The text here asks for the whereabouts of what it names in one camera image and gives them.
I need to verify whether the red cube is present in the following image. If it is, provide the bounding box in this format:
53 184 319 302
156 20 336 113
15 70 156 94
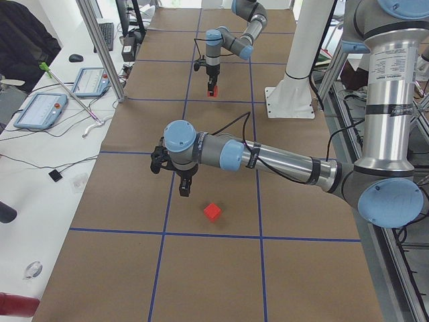
203 203 222 223
207 85 218 97

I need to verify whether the black box with label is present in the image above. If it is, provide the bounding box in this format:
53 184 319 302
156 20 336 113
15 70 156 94
121 32 143 62

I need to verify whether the black keyboard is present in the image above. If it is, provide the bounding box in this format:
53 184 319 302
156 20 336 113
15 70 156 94
98 22 115 51

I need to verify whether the teach pendant far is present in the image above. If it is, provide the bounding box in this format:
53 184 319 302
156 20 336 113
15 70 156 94
72 67 110 99

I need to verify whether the teach pendant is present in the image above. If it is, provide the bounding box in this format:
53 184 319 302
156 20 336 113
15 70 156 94
72 67 110 99
13 93 68 129

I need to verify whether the black computer mouse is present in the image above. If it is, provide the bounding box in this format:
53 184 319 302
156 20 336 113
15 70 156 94
68 54 84 63

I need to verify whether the teach pendant near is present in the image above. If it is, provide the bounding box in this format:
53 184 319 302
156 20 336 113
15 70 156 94
13 93 68 129

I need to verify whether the grabber stick green tip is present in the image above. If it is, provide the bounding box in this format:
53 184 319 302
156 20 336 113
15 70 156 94
39 62 103 125

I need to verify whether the red cylinder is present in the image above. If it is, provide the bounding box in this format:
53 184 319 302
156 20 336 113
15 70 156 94
1 292 40 318

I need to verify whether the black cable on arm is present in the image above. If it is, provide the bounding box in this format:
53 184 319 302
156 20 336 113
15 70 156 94
210 111 366 184

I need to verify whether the white camera post with base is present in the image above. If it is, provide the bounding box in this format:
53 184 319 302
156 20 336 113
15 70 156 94
265 0 336 119

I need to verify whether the aluminium frame post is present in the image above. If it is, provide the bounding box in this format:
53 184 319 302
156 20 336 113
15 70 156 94
76 0 125 103

